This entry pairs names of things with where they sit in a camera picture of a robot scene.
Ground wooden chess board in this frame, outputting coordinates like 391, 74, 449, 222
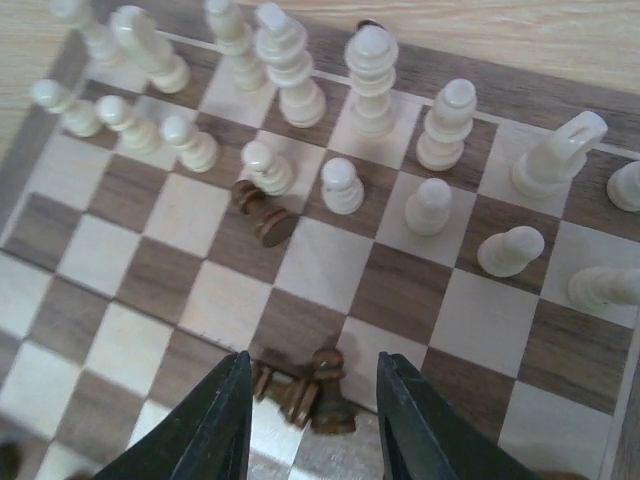
1, 1, 639, 479

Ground dark bishop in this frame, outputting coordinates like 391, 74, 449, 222
251, 363, 320, 429
311, 348, 356, 435

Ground white knight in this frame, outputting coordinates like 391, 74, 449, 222
511, 111, 608, 199
109, 5, 190, 94

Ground white pawn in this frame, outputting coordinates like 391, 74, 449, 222
477, 226, 545, 277
31, 79, 103, 138
241, 140, 294, 196
405, 178, 452, 236
160, 115, 219, 173
96, 95, 161, 155
321, 157, 364, 215
568, 266, 639, 311

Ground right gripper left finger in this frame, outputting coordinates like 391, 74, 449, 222
94, 351, 252, 480

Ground white rook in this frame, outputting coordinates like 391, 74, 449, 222
52, 0, 126, 69
606, 161, 640, 212

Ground white bishop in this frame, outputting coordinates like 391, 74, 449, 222
416, 78, 477, 171
204, 0, 266, 92

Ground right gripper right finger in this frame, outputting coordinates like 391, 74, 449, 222
376, 352, 539, 480

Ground white queen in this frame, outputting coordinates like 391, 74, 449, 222
344, 25, 399, 137

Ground white king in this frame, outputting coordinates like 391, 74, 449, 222
254, 2, 327, 128

